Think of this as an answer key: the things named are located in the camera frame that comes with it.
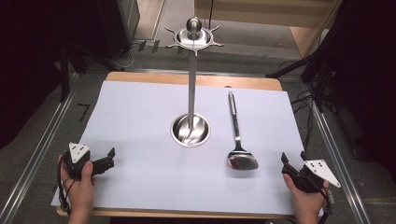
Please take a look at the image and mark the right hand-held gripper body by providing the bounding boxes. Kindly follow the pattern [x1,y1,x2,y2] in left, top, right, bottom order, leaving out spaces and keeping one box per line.
[290,159,342,194]

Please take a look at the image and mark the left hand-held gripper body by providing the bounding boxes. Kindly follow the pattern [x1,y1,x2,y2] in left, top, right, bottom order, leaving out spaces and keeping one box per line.
[63,142,95,181]

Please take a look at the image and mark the steel spatula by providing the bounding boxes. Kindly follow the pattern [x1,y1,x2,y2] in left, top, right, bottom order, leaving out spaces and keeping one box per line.
[226,91,260,172]

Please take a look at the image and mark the steel utensil rack stand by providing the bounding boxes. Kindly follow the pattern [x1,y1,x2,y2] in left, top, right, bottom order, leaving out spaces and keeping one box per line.
[163,16,225,148]

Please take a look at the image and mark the person's right hand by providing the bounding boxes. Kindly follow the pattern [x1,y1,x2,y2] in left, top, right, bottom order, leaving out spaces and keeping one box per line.
[282,173,331,217]

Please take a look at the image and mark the person's left hand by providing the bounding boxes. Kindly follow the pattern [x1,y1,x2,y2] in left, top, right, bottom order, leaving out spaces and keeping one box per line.
[57,153,97,214]

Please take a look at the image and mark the white paper sheet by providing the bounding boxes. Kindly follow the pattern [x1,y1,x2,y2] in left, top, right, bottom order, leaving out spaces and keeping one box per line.
[50,79,325,217]

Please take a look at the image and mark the black tape corner mark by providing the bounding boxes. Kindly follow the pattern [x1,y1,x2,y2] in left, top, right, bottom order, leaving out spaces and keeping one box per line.
[77,103,92,123]

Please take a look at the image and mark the black metal stand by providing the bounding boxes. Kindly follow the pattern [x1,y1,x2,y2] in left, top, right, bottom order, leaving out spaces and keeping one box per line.
[264,49,331,113]
[57,43,127,103]

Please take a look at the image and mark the dark curtain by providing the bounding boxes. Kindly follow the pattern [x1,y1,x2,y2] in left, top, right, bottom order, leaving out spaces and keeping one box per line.
[306,0,396,175]
[0,0,132,150]

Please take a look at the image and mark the black tape strips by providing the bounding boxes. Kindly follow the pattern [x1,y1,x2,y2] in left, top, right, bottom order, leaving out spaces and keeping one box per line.
[136,39,162,54]

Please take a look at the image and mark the metal floor rail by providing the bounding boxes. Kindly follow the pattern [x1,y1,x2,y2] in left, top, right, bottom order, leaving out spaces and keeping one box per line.
[0,72,80,224]
[306,98,372,224]

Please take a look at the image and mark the right hand-held gripper cable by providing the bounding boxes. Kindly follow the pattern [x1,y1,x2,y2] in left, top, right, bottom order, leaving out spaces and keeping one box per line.
[317,181,336,224]

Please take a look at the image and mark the hand-held gripper cable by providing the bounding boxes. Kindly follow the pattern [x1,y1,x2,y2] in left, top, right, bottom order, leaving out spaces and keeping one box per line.
[317,181,336,224]
[56,152,73,217]

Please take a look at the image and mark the left hand-held gripper cable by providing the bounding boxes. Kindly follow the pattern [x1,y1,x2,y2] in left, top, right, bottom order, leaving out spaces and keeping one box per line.
[56,152,73,217]

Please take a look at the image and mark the black floor cables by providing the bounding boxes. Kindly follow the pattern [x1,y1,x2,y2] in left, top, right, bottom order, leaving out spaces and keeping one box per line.
[278,59,316,152]

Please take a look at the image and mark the white floor cable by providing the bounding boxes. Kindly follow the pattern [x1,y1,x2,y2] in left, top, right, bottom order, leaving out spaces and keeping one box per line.
[106,42,142,71]

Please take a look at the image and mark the black hanging cable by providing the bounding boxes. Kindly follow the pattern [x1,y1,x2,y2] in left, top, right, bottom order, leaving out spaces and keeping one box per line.
[207,0,217,31]

